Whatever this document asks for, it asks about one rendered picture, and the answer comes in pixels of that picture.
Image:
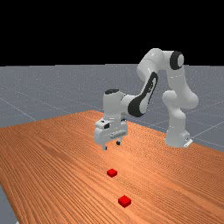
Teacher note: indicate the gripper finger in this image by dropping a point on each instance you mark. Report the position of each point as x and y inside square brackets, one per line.
[118, 142]
[105, 147]

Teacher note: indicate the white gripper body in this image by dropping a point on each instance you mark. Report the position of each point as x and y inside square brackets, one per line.
[110, 131]

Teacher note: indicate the red cube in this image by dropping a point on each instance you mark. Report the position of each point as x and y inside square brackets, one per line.
[112, 172]
[124, 201]

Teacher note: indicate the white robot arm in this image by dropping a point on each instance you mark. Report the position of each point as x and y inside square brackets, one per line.
[176, 87]

